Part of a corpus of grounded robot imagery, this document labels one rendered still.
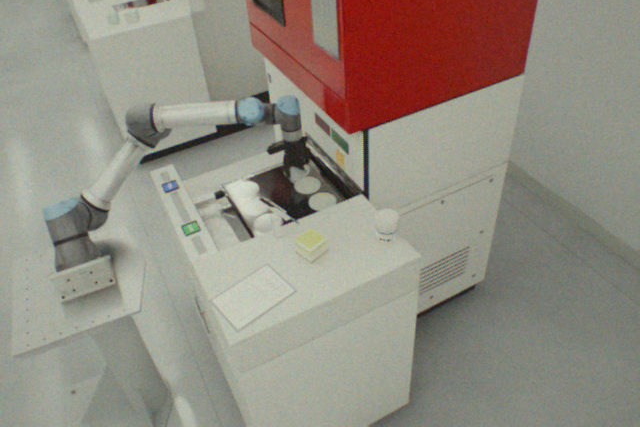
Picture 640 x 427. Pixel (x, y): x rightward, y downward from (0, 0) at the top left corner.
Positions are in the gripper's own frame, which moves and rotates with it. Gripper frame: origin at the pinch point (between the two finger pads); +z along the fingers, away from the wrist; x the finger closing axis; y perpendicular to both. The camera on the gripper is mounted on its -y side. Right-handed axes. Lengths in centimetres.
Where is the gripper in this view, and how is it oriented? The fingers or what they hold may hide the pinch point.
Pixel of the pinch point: (292, 179)
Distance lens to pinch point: 200.3
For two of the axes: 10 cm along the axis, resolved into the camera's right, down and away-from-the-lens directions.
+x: 3.6, -6.1, 7.1
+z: 0.7, 7.7, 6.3
